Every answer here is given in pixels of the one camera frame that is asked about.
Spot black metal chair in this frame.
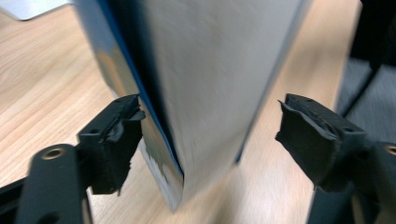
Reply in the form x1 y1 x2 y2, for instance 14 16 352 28
335 0 396 118

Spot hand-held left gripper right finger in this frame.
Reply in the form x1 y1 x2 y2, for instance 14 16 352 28
275 92 375 193

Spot blue illustrated paperback book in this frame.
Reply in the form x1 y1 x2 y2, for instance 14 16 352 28
72 0 313 213

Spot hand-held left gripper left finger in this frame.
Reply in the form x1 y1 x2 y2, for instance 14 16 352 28
76 93 147 197

